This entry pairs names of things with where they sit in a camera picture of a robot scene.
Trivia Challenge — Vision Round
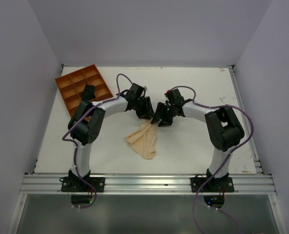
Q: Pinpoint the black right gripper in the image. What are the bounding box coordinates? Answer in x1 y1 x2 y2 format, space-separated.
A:
150 101 175 126

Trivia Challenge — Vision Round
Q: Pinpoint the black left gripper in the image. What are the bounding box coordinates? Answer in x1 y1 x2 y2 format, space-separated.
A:
134 97 154 120

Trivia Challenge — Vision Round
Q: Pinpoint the cream beige underwear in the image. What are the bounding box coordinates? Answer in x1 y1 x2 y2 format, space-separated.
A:
125 120 157 160

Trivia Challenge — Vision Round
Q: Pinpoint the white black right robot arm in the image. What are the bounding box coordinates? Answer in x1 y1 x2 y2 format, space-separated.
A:
151 88 245 192

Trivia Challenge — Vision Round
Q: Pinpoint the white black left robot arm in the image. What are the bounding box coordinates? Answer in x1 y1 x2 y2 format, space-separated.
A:
61 83 154 192

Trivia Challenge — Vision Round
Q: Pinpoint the black rolled garment in tray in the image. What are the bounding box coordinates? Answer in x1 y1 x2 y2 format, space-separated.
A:
82 84 96 101

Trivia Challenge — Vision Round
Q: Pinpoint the orange compartment tray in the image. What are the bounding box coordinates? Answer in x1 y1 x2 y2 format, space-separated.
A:
55 64 113 116

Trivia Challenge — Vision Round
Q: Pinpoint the aluminium mounting rail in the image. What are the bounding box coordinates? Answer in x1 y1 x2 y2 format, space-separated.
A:
20 174 276 195

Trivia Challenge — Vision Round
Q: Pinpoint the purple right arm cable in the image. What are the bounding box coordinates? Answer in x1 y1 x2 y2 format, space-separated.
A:
166 85 254 234

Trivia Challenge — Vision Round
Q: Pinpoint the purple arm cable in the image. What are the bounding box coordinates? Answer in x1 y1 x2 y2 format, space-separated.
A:
166 85 254 234
62 73 135 209

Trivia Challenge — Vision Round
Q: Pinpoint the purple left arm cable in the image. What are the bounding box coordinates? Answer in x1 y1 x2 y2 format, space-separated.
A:
62 73 135 209

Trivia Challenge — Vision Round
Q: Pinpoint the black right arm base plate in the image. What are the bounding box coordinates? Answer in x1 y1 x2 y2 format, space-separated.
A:
190 176 235 193

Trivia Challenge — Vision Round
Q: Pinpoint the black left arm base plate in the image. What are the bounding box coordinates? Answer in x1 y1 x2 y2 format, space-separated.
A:
59 176 105 193

